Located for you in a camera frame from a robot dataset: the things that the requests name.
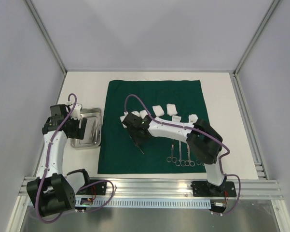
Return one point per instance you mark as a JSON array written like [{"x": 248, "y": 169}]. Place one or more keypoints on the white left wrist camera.
[{"x": 76, "y": 112}]

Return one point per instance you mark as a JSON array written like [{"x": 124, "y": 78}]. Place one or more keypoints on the aluminium front rail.
[{"x": 181, "y": 188}]

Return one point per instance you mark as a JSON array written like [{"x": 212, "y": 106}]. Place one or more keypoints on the clear suture packet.
[
  {"x": 193, "y": 118},
  {"x": 176, "y": 118}
]

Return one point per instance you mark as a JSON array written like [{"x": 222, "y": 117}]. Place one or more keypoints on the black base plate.
[
  {"x": 98, "y": 189},
  {"x": 205, "y": 189}
]

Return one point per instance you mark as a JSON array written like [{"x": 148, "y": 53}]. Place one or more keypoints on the clear suture packet right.
[{"x": 193, "y": 118}]

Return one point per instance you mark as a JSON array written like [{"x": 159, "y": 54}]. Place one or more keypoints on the dark green surgical drape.
[{"x": 118, "y": 154}]

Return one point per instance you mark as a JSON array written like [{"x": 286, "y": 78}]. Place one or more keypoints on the right aluminium frame post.
[{"x": 257, "y": 34}]

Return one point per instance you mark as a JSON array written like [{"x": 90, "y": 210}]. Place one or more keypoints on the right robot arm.
[{"x": 203, "y": 141}]

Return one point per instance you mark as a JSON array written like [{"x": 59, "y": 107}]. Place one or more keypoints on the white gauze pad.
[
  {"x": 122, "y": 119},
  {"x": 171, "y": 109},
  {"x": 158, "y": 111},
  {"x": 143, "y": 113}
]

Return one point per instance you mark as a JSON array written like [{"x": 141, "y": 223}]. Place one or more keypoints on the slotted white cable duct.
[{"x": 145, "y": 203}]

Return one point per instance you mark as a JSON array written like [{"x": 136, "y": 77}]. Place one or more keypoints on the white gauze pad far left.
[{"x": 122, "y": 119}]

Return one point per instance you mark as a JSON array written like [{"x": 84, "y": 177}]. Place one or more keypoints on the steel scissors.
[
  {"x": 180, "y": 162},
  {"x": 198, "y": 162},
  {"x": 189, "y": 162}
]

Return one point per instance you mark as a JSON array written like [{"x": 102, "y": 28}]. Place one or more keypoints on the aluminium frame post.
[
  {"x": 42, "y": 28},
  {"x": 257, "y": 34}
]

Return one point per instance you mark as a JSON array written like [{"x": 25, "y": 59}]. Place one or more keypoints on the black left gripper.
[{"x": 78, "y": 133}]

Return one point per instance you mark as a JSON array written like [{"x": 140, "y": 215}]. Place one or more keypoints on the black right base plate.
[{"x": 205, "y": 189}]

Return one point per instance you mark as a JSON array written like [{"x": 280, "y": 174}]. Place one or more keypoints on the left aluminium frame post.
[{"x": 42, "y": 28}]

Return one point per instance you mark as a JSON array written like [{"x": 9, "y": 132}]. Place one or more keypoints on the clear suture packet left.
[{"x": 176, "y": 118}]

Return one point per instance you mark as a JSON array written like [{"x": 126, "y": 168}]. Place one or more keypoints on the stainless steel instrument tray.
[{"x": 90, "y": 114}]

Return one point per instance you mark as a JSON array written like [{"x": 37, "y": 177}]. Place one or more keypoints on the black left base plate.
[{"x": 98, "y": 189}]

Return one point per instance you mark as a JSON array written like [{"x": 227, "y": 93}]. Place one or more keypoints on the steel tweezers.
[
  {"x": 96, "y": 132},
  {"x": 140, "y": 148},
  {"x": 93, "y": 130}
]

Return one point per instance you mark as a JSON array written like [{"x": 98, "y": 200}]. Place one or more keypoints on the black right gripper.
[{"x": 137, "y": 135}]

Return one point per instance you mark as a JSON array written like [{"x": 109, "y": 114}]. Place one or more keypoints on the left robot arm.
[{"x": 52, "y": 192}]

